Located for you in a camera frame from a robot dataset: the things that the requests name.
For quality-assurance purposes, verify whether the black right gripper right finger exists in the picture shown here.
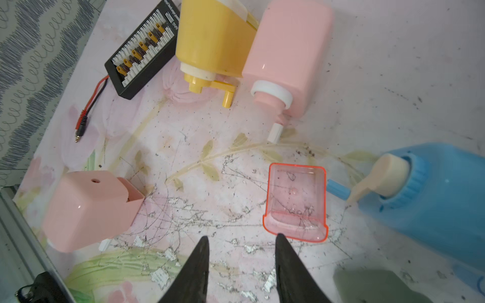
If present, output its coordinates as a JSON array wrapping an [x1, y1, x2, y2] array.
[[275, 234, 331, 303]]

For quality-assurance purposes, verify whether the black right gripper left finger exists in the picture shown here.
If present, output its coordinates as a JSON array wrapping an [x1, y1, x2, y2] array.
[[159, 236, 210, 303]]

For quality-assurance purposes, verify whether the pink transparent tray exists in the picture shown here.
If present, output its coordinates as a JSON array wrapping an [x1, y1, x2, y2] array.
[[263, 163, 328, 243]]

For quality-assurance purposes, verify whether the pink pencil sharpener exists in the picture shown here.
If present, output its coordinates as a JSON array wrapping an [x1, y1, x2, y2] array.
[[42, 170, 145, 253], [242, 1, 334, 143]]

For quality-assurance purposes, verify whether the yellow pencil sharpener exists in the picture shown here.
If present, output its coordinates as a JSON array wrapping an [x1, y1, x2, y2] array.
[[176, 0, 258, 108]]

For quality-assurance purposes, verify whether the black connector board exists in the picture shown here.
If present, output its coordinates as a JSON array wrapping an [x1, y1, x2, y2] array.
[[104, 0, 180, 100]]

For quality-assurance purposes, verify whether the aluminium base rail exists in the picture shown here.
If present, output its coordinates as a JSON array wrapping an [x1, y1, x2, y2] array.
[[1, 186, 75, 302]]

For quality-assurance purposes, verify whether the red black cable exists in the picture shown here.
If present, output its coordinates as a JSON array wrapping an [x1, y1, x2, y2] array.
[[74, 74, 111, 143]]

